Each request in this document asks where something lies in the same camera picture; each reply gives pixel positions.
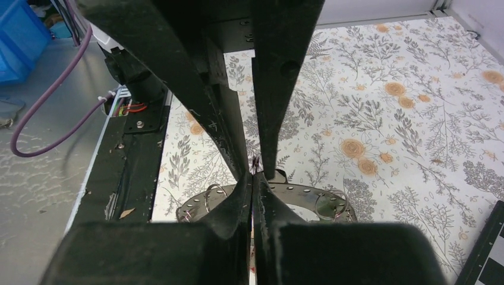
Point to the floral table mat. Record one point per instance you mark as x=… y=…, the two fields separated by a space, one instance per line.
x=407 y=119

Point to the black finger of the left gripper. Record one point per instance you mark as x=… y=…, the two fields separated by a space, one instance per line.
x=171 y=40
x=282 y=31

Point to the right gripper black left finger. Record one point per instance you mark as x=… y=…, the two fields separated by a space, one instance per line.
x=212 y=250

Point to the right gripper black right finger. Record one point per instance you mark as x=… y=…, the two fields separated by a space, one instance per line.
x=289 y=250

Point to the blue plastic bin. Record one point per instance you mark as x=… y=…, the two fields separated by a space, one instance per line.
x=23 y=40

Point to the large grey metal keyring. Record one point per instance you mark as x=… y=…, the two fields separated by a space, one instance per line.
x=311 y=204

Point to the black white checkerboard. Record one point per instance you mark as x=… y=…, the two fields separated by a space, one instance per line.
x=485 y=262

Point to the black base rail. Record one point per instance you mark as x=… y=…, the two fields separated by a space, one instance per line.
x=124 y=174

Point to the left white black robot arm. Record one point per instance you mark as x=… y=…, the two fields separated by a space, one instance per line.
x=179 y=45

